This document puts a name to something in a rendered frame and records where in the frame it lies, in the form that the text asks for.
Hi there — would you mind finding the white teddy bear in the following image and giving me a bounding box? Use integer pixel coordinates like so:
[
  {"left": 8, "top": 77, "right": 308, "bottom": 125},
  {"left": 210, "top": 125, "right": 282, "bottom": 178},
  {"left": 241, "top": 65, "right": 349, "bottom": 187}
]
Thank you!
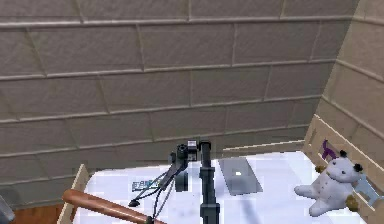
[{"left": 293, "top": 149, "right": 365, "bottom": 218}]

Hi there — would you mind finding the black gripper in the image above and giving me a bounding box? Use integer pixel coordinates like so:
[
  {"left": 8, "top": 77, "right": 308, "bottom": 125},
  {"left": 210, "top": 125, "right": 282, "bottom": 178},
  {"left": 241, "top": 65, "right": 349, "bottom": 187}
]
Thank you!
[{"left": 128, "top": 143, "right": 190, "bottom": 224}]

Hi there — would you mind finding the grey slanted object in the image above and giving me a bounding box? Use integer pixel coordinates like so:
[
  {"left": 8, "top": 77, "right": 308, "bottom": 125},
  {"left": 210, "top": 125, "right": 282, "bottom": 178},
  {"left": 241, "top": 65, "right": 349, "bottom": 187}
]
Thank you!
[{"left": 0, "top": 194, "right": 16, "bottom": 224}]

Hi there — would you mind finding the wooden bed with white sheet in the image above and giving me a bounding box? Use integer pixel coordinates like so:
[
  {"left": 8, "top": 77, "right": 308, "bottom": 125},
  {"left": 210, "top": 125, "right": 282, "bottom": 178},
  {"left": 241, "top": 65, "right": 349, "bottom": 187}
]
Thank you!
[{"left": 56, "top": 114, "right": 384, "bottom": 224}]

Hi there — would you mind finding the brown wooden baseball bat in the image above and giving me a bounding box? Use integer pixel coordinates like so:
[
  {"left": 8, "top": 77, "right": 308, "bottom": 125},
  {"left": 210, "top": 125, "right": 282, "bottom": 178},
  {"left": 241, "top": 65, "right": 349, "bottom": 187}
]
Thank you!
[{"left": 61, "top": 188, "right": 168, "bottom": 224}]

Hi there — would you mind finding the grey closed laptop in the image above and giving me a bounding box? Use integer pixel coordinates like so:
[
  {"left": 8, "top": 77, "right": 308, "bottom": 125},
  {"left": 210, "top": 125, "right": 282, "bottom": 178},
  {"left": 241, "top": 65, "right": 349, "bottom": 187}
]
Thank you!
[{"left": 218, "top": 156, "right": 264, "bottom": 197}]

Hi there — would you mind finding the purple ribbon shape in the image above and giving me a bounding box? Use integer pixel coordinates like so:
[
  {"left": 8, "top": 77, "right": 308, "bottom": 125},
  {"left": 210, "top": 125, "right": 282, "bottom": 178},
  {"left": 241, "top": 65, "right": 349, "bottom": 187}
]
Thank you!
[{"left": 321, "top": 138, "right": 338, "bottom": 161}]

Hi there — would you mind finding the pale blue flat shape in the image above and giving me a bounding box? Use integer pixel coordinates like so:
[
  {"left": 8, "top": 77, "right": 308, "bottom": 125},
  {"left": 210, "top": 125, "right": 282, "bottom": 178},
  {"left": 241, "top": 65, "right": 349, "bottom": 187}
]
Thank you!
[{"left": 352, "top": 172, "right": 381, "bottom": 208}]

